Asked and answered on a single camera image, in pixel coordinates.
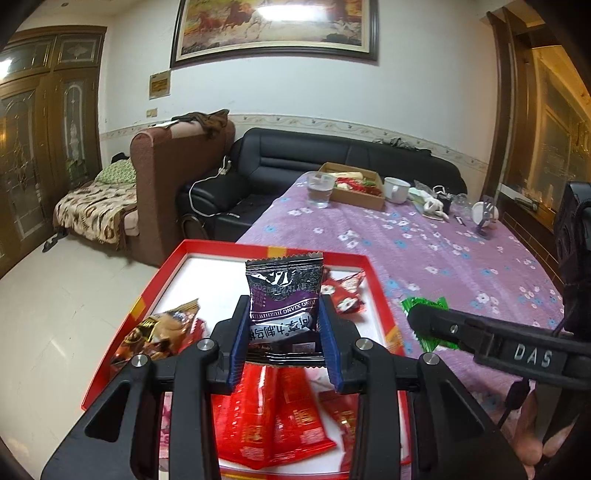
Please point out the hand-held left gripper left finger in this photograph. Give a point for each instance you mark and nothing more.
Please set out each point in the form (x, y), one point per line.
(238, 350)

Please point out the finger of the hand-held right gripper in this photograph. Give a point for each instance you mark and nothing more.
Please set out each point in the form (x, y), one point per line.
(443, 327)

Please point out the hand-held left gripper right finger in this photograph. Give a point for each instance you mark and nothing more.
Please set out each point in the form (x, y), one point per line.
(332, 355)

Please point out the green snack packet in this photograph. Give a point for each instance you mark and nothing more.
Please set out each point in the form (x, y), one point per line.
(425, 304)

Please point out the red gold print snack packet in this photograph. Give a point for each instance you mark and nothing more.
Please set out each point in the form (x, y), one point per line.
(339, 415)

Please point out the black purple snack packet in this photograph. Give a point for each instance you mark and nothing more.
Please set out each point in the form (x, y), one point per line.
(284, 295)

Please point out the red snack tray box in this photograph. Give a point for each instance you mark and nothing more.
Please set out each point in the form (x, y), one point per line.
(207, 277)

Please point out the brown gold snack packet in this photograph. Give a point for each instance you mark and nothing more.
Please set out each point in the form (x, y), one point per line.
(157, 327)

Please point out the person's right hand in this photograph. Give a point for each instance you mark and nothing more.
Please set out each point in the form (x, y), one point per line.
(524, 438)

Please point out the red white candy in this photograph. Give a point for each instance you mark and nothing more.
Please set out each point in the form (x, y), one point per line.
(346, 282)
(348, 304)

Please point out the long red snack packet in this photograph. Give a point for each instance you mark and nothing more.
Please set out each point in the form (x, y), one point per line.
(300, 415)
(244, 424)

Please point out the purple floral tablecloth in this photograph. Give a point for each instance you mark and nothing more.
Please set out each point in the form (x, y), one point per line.
(438, 258)

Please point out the pink snack packet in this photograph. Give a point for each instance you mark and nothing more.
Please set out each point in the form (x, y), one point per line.
(167, 424)

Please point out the small black white dongle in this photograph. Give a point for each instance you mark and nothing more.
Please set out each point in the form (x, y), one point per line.
(459, 220)

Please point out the white figurine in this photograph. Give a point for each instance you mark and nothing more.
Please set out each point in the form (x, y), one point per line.
(434, 207)

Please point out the black phone stand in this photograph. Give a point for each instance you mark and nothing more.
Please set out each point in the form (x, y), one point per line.
(485, 214)

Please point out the clear plastic container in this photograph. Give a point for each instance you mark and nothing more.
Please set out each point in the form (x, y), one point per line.
(463, 203)

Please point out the black device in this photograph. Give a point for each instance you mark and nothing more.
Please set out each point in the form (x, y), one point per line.
(445, 198)

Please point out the white mug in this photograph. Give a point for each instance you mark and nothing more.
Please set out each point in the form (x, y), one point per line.
(397, 191)

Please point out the cardboard box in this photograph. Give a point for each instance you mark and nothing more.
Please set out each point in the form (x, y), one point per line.
(360, 201)

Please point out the brown armchair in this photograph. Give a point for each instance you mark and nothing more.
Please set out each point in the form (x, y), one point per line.
(157, 184)

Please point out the black leather sofa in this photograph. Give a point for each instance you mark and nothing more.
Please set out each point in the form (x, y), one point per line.
(286, 157)

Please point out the wooden bar cabinet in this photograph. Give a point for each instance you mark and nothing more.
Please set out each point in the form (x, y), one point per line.
(517, 138)

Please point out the patterned bed blanket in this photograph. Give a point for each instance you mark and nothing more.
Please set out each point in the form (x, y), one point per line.
(87, 207)

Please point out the green pillow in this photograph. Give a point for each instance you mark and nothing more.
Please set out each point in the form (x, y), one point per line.
(117, 173)

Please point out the dark slippers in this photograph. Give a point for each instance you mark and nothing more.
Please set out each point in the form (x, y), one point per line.
(51, 244)

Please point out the brown cloth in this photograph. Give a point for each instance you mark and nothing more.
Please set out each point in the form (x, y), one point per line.
(207, 121)

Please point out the wooden wardrobe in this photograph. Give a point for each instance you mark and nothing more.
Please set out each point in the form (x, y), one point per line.
(27, 138)

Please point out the yellow wall plaque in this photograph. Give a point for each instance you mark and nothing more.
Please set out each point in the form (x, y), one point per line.
(159, 85)

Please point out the framed wall painting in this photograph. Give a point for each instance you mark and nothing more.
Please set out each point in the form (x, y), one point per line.
(277, 27)

